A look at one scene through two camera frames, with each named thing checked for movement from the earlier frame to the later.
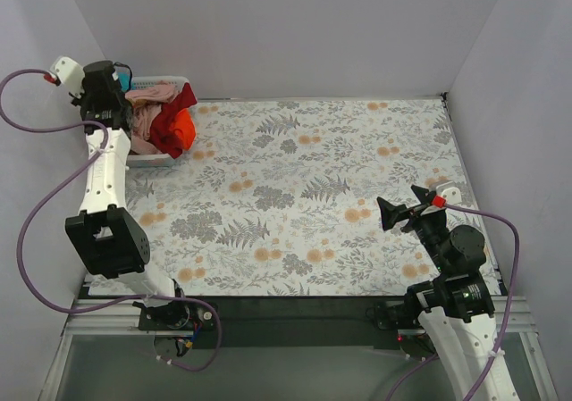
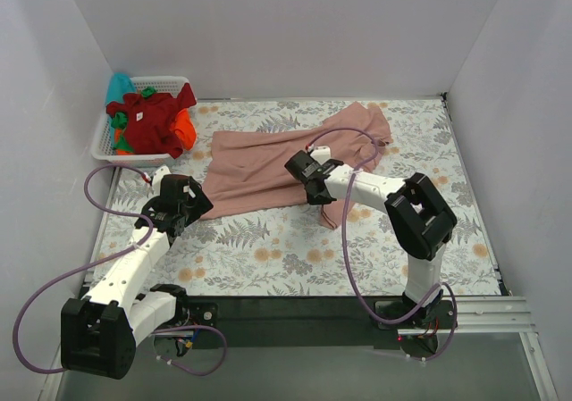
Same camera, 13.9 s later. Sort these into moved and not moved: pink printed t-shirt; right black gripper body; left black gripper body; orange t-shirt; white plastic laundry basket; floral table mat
Moved: left black gripper body; pink printed t-shirt; right black gripper body
Not moved: orange t-shirt; white plastic laundry basket; floral table mat
